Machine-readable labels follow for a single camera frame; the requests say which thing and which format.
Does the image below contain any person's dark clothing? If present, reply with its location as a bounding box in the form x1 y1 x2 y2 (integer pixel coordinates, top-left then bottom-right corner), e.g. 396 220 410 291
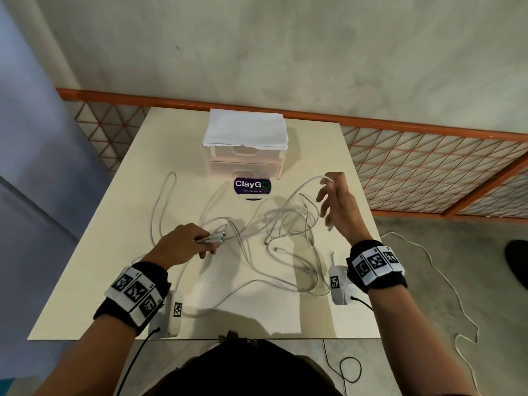
142 330 343 396

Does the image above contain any black left wristband with markers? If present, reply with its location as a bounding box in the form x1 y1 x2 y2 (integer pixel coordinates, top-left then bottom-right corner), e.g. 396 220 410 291
93 261 172 337

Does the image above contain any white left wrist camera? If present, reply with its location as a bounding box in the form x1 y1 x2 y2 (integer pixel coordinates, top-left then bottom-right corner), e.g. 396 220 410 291
148 289 184 339

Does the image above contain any tangle of white cables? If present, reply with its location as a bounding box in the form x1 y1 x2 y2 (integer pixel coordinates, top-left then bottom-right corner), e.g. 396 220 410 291
131 172 339 318

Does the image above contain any black left camera cable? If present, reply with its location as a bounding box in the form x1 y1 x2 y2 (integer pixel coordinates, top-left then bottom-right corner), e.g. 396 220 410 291
115 326 162 396

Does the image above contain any clear plastic drawer box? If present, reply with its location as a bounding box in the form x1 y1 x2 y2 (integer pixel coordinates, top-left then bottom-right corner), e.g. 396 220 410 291
202 142 288 180

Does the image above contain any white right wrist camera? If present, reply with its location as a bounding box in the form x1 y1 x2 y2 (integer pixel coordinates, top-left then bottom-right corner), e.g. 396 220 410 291
328 251 360 306

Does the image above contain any person's right hand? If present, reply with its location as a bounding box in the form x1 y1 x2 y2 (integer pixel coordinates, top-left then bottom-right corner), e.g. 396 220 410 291
315 172 372 246

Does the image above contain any black rounded object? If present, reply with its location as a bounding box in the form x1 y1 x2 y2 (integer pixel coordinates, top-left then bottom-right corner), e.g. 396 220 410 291
504 239 528 292

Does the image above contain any thin black floor cable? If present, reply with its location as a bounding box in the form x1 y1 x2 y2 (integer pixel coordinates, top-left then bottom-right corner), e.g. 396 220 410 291
321 340 363 396

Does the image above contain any orange metal mesh fence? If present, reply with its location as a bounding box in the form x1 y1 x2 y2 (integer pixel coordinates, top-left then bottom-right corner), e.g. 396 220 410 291
56 87 528 221

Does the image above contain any thin white floor cable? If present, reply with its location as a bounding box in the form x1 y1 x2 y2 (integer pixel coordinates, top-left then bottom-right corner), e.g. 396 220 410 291
379 231 481 396

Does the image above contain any person's right forearm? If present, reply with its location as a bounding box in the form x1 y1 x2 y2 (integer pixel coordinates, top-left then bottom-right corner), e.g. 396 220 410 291
365 284 481 396

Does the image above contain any round dark blue sticker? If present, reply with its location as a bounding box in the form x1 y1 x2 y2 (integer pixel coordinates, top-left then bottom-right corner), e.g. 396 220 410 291
233 175 273 201

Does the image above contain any blue grey partition panel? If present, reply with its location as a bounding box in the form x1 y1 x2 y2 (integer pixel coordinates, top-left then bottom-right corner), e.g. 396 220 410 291
0 0 112 359

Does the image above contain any white folded cloth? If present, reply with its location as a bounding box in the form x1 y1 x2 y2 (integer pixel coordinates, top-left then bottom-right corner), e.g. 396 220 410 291
202 109 288 151

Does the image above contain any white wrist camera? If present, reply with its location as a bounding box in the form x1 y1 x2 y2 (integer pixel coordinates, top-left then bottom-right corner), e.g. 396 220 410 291
328 251 360 306
148 289 184 339

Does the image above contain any person's left hand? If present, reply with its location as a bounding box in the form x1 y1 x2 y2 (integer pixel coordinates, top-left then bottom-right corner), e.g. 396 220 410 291
142 223 222 273

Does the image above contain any person's left forearm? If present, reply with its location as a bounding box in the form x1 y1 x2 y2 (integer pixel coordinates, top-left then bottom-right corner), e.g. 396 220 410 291
35 315 139 396

